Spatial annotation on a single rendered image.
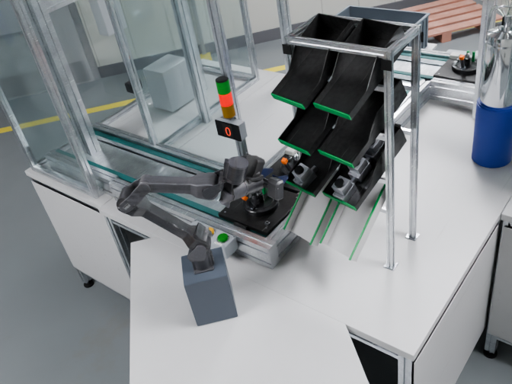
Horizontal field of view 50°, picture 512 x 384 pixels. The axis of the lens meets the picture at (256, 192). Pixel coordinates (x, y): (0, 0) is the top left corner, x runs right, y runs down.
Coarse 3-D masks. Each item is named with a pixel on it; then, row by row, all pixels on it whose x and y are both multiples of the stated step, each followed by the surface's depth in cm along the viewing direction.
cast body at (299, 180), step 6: (300, 168) 177; (306, 168) 177; (312, 168) 181; (294, 174) 178; (300, 174) 177; (306, 174) 177; (312, 174) 179; (294, 180) 181; (300, 180) 178; (306, 180) 179; (312, 180) 180; (300, 186) 179; (306, 186) 180
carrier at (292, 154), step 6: (288, 150) 238; (294, 150) 237; (282, 156) 238; (288, 156) 237; (294, 156) 224; (276, 162) 235; (288, 162) 230; (294, 162) 225; (276, 168) 232; (282, 168) 227; (270, 174) 229; (276, 174) 228; (282, 174) 227; (288, 186) 221; (294, 192) 219
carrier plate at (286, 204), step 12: (288, 192) 218; (240, 204) 216; (288, 204) 211; (228, 216) 211; (240, 216) 210; (252, 216) 209; (264, 216) 208; (276, 216) 207; (252, 228) 205; (264, 228) 203
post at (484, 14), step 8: (488, 0) 224; (496, 0) 224; (488, 8) 226; (480, 32) 233; (480, 40) 235; (480, 48) 237; (480, 56) 239; (480, 64) 241; (480, 72) 243; (480, 80) 246; (472, 112) 256
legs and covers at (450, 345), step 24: (120, 240) 256; (480, 264) 204; (480, 288) 216; (456, 312) 195; (480, 312) 230; (432, 336) 176; (456, 336) 206; (408, 360) 168; (432, 360) 185; (456, 360) 218
